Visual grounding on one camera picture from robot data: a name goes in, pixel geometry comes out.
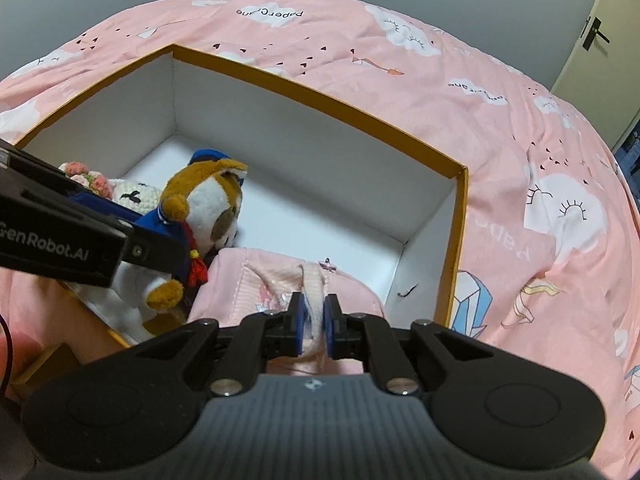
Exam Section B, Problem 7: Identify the pink fabric pouch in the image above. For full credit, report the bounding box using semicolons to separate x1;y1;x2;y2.
188;248;383;376

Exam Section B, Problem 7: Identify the white crochet flower doll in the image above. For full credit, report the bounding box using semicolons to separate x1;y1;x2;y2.
58;162;162;214

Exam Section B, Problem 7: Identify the brown white plush dog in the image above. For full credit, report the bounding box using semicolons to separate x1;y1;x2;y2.
110;148;250;314

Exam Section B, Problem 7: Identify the orange white storage box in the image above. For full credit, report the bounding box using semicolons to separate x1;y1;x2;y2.
17;44;468;328

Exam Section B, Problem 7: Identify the pink cloud print bedsheet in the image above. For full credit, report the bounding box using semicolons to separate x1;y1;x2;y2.
1;0;639;479

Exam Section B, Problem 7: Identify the cream door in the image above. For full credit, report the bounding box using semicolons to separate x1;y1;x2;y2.
552;0;639;148

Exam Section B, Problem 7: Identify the black door handle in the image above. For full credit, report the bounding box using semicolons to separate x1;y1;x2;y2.
582;16;611;51

